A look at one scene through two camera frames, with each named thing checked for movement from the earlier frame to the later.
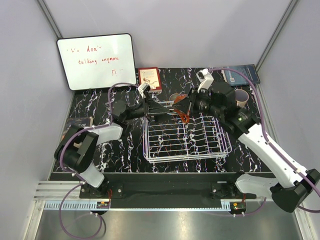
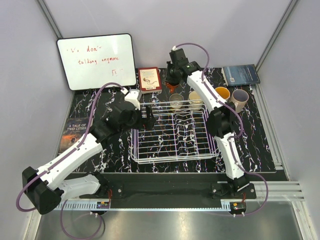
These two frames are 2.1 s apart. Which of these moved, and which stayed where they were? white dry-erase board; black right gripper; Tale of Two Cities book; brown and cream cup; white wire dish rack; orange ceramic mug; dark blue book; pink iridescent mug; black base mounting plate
Moved: black right gripper; white wire dish rack; orange ceramic mug
Stayed: dark blue book; white dry-erase board; brown and cream cup; pink iridescent mug; black base mounting plate; Tale of Two Cities book
